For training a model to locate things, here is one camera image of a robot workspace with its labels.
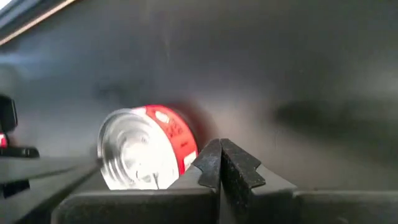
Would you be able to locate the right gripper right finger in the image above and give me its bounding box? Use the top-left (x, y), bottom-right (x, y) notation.
top-left (221, 139), bottom-right (296, 224)

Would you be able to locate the red label seafood can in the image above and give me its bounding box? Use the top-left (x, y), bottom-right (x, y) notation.
top-left (96, 104), bottom-right (200, 191)

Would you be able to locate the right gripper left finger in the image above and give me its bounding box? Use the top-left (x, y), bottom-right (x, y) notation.
top-left (167, 139), bottom-right (222, 224)

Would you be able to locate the black table mat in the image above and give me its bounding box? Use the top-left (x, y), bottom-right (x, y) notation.
top-left (0, 0), bottom-right (398, 224)

